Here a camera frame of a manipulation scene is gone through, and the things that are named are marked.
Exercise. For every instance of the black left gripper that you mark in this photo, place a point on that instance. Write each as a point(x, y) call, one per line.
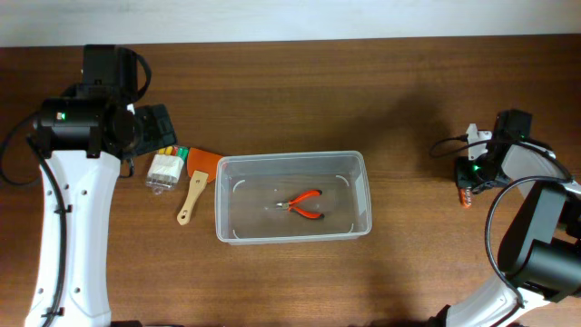
point(163, 133)

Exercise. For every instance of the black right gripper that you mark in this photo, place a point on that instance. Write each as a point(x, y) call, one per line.
point(462, 179)

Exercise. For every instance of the clear plastic container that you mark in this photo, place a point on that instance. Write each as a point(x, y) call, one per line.
point(247, 187)

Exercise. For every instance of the orange handled pliers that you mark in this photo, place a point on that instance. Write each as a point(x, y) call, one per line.
point(303, 205)

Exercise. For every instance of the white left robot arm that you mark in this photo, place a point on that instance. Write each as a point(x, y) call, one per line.
point(81, 139)

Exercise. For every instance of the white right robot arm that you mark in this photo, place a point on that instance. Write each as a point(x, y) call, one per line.
point(538, 259)

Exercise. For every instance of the clear screwdriver set case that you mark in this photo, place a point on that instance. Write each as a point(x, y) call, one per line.
point(166, 168)

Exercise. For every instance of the orange scraper wooden handle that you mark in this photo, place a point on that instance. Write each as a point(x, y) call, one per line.
point(202, 169)

